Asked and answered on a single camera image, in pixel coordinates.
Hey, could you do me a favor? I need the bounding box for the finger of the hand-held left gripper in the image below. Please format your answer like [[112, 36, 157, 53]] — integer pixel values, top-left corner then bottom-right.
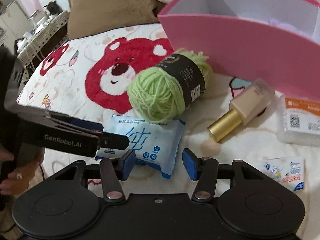
[[46, 112, 105, 135], [96, 131, 132, 155]]

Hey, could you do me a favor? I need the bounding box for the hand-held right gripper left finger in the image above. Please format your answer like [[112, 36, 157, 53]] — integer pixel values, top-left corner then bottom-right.
[[48, 149, 137, 203]]

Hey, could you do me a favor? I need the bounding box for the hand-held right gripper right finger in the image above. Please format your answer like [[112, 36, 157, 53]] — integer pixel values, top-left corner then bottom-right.
[[182, 148, 263, 202]]

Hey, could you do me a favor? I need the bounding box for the blue wet wipes packet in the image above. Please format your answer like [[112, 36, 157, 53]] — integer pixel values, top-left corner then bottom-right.
[[95, 114, 187, 180]]

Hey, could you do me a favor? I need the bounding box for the green-lidded dark jar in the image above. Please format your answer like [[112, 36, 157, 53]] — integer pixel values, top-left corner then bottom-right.
[[127, 49, 213, 125]]

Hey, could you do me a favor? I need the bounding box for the foundation bottle with gold cap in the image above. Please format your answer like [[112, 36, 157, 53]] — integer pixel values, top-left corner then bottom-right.
[[207, 78, 276, 143]]

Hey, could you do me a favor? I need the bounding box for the pink cardboard box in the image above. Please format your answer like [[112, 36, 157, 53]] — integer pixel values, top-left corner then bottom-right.
[[157, 0, 320, 103]]

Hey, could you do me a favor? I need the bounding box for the person's left hand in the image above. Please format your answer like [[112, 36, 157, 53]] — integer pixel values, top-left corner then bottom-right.
[[0, 152, 43, 196]]

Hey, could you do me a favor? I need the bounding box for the bear printed blanket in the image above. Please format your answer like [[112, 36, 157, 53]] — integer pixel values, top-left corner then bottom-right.
[[16, 22, 320, 200]]

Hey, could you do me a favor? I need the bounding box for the small blue white sachet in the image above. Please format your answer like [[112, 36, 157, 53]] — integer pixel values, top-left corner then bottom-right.
[[255, 155, 307, 192]]

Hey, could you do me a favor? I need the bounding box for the white polka dot side table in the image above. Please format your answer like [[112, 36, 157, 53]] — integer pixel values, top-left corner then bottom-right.
[[15, 10, 71, 81]]

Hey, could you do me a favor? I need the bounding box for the clear plastic box orange label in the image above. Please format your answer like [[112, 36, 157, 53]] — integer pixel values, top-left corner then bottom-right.
[[276, 94, 320, 147]]

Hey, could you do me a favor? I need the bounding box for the dark plush toy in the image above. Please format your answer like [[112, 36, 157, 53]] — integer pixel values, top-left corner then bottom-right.
[[44, 1, 63, 16]]

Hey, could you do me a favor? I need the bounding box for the white cabinet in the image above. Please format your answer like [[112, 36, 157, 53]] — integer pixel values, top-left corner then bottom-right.
[[0, 0, 31, 46]]

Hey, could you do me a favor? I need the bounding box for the purple plush toy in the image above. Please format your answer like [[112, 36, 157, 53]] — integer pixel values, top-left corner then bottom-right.
[[267, 17, 316, 41]]

